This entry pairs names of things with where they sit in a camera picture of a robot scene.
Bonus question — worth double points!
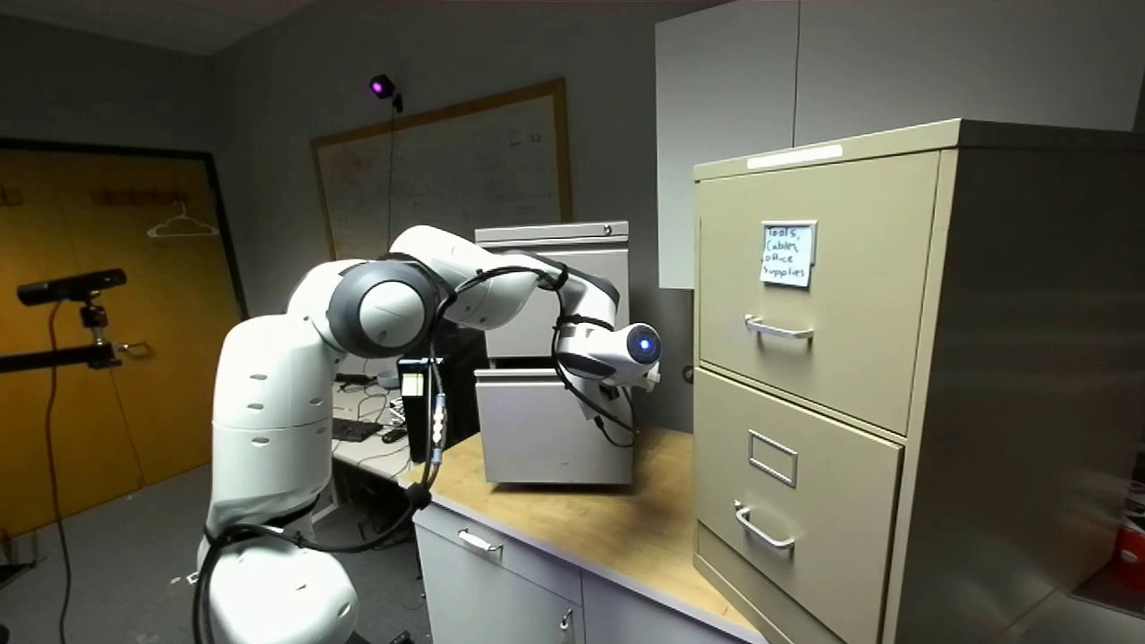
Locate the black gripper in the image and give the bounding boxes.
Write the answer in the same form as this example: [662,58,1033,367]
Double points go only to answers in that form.
[555,343,622,389]

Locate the grey drawer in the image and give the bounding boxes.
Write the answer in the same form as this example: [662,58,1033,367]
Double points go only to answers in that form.
[474,366,641,490]

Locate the grey small drawer cabinet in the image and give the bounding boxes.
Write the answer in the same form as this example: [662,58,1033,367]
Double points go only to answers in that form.
[474,218,641,490]

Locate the black box with white label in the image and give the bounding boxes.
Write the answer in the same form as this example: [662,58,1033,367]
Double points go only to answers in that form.
[393,355,451,463]

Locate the handwritten paper label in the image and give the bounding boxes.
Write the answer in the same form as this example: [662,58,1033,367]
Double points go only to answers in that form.
[760,213,825,294]

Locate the grey table base cabinet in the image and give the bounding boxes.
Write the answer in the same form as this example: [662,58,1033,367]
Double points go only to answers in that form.
[410,497,765,644]

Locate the beige metal filing cabinet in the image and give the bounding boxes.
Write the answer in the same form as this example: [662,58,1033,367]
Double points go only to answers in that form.
[692,113,1145,644]

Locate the wooden door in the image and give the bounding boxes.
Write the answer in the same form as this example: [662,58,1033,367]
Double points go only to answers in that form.
[0,137,251,543]

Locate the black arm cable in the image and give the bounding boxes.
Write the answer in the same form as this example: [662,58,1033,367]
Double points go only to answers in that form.
[417,256,641,528]

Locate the silver filing cabinet handle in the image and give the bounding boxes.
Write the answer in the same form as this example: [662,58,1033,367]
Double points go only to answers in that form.
[741,312,819,357]
[730,497,803,562]

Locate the whiteboard with wooden frame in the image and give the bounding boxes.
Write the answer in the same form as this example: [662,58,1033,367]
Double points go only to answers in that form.
[309,77,575,294]

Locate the white wall cabinet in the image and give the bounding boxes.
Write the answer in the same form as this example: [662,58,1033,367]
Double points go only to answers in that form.
[653,0,1145,294]

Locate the wall sensor with purple light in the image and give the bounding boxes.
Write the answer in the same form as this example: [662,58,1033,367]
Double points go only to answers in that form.
[363,72,410,116]

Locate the wire clothes hanger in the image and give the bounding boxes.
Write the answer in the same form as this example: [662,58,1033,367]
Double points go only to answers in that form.
[144,200,226,246]

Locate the black bar camera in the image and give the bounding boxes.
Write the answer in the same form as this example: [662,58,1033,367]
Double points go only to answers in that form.
[14,265,133,312]

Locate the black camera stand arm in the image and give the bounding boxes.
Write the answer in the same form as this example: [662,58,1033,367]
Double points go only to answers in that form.
[0,298,157,380]

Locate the thin black hanging cable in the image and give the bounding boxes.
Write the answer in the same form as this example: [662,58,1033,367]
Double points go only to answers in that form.
[40,300,80,644]

